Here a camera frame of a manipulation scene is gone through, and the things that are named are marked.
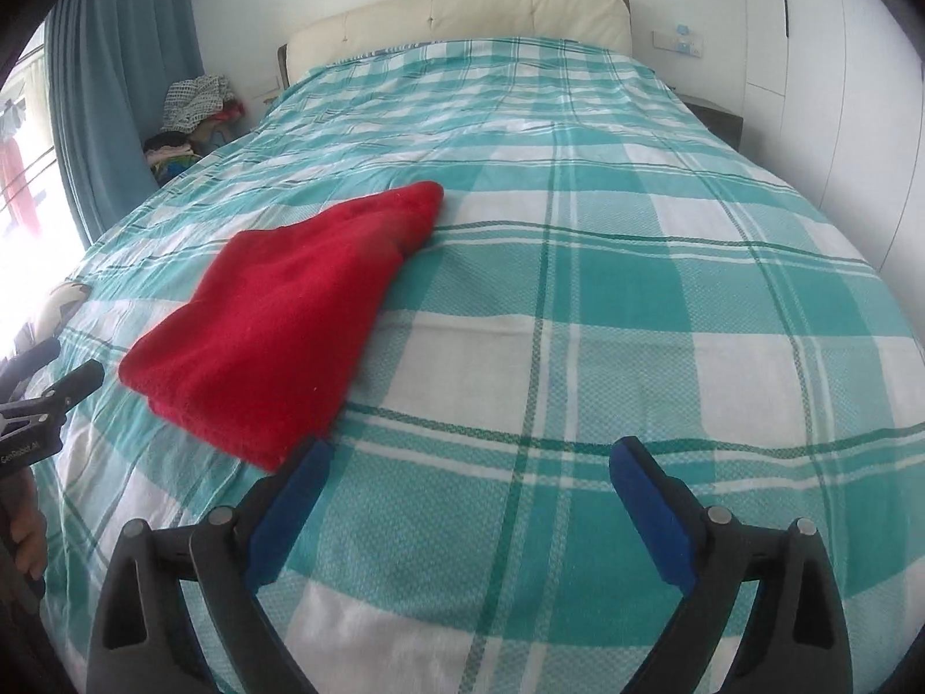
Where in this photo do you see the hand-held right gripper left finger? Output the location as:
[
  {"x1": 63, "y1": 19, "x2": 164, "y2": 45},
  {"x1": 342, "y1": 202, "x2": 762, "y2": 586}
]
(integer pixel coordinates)
[{"x1": 85, "y1": 435, "x2": 335, "y2": 694}]

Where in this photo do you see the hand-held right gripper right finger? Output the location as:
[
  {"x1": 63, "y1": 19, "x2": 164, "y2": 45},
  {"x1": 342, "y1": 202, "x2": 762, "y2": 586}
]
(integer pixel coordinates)
[{"x1": 609, "y1": 435, "x2": 855, "y2": 694}]

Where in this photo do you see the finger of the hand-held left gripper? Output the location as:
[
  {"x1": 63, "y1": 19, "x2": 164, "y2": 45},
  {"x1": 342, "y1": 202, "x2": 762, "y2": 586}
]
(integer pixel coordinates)
[
  {"x1": 0, "y1": 336, "x2": 62, "y2": 398},
  {"x1": 32, "y1": 360, "x2": 106, "y2": 413}
]

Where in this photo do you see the red knit sweater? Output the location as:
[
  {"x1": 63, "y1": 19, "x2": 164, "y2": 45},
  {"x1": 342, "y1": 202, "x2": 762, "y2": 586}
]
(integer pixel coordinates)
[{"x1": 117, "y1": 180, "x2": 445, "y2": 471}]

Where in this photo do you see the pile of clothes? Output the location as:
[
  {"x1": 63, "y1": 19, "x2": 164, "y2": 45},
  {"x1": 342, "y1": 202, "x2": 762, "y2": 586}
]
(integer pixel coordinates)
[{"x1": 143, "y1": 74, "x2": 247, "y2": 185}]

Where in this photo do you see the person's left hand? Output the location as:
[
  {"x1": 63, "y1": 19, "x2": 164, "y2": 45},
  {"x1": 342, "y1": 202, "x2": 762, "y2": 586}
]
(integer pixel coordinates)
[{"x1": 10, "y1": 481, "x2": 49, "y2": 583}]

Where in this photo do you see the red hanging garment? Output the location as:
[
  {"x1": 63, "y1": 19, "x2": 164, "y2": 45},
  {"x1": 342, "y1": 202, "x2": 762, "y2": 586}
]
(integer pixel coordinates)
[{"x1": 0, "y1": 97, "x2": 39, "y2": 236}]

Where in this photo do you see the teal plaid blanket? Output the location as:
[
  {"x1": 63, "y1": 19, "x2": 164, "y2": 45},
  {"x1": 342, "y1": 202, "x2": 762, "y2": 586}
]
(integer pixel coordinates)
[{"x1": 29, "y1": 36, "x2": 925, "y2": 694}]

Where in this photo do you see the blue curtain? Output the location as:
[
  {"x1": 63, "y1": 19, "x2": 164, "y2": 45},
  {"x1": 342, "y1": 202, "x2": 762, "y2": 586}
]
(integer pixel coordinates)
[{"x1": 43, "y1": 0, "x2": 204, "y2": 250}]

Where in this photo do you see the dark wooden nightstand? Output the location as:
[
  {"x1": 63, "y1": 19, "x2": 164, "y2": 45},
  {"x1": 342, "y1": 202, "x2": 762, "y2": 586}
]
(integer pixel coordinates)
[{"x1": 679, "y1": 93, "x2": 745, "y2": 146}]

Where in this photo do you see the white wardrobe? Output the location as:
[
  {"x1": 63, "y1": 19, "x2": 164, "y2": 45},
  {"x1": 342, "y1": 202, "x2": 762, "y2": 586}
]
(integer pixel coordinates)
[{"x1": 737, "y1": 0, "x2": 919, "y2": 283}]

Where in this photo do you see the cream padded headboard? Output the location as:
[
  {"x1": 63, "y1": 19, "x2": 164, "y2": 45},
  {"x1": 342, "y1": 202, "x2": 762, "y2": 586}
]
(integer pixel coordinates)
[{"x1": 276, "y1": 0, "x2": 635, "y2": 88}]

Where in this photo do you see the white wall switch panel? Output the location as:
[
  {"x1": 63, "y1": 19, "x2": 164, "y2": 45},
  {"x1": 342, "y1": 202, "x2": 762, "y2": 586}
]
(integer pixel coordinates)
[{"x1": 652, "y1": 25, "x2": 704, "y2": 59}]

